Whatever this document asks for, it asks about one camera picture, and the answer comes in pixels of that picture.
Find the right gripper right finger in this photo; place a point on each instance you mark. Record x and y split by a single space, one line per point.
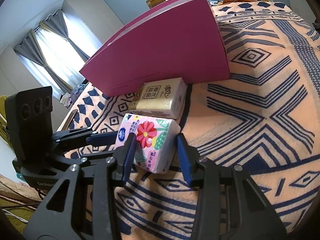
230 204

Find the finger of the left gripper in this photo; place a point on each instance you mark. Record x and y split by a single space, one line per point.
85 158
76 138

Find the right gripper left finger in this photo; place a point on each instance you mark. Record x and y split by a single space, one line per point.
81 204

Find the floral pink tissue pack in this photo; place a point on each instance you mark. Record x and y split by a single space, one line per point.
155 140

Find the beige tissue pack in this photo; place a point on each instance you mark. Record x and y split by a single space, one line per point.
163 99

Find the black smartphone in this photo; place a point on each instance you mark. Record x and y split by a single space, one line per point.
68 120

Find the clothes pile on windowsill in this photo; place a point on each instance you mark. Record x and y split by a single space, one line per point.
68 99

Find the mustard yellow garment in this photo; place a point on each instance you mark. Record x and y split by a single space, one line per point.
4 132

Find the orange patterned blanket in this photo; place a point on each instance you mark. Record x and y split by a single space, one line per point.
264 118

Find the grey curtains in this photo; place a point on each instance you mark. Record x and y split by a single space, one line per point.
56 50

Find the pink cardboard storage box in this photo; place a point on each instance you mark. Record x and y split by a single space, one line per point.
177 38

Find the black tracking camera left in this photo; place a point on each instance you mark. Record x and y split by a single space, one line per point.
28 115

